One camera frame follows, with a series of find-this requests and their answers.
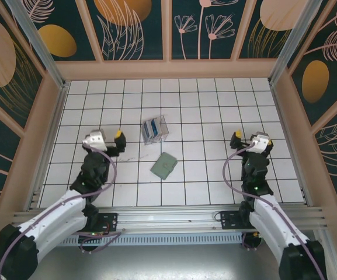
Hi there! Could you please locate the credit card stack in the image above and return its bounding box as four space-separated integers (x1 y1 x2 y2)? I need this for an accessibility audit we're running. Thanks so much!
142 118 161 141

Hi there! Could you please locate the clear acrylic card box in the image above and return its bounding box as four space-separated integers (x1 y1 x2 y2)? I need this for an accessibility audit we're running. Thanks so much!
141 115 169 146

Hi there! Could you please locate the green card holder wallet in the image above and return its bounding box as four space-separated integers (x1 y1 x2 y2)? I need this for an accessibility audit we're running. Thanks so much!
150 151 178 180

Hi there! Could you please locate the panel with gold oval feather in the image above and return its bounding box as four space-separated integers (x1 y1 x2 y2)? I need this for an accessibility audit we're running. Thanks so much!
287 0 337 125

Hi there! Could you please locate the panel with orange circle leaves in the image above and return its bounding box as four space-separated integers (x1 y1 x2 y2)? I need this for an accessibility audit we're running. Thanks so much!
86 0 169 61

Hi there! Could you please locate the panel with pink flowers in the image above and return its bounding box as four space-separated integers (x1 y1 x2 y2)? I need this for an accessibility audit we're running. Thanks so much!
171 0 255 61

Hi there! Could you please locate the grey metal sheet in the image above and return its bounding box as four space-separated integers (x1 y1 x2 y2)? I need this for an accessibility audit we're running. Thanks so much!
10 244 329 280

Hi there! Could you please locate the panel with golden oval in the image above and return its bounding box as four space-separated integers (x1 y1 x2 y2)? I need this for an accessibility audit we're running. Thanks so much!
16 0 103 62

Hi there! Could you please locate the panel with pink circle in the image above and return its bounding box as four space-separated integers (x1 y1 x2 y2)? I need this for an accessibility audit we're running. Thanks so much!
238 0 312 60

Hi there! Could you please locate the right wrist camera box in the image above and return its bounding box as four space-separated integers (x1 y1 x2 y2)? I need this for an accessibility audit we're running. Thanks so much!
249 132 270 155

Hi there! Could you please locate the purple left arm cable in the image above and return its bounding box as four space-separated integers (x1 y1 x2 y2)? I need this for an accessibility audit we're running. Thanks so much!
0 145 124 280

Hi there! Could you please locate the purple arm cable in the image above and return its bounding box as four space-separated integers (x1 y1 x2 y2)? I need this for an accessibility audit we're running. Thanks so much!
0 145 124 280
223 144 326 280

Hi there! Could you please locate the aluminium side rail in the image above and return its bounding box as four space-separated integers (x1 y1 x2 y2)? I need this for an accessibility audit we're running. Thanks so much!
270 84 312 205
27 84 70 211

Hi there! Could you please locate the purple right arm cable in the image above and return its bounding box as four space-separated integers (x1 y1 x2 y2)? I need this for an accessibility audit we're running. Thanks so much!
223 144 326 280

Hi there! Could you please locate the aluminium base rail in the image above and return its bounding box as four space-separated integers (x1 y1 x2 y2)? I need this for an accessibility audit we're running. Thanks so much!
9 205 328 234

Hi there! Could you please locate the slotted grey cable duct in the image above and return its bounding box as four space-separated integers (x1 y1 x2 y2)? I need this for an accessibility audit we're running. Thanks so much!
20 234 245 246

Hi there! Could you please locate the aluminium corner post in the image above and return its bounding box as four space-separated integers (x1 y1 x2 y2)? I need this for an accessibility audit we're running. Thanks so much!
269 0 329 87
6 0 70 90

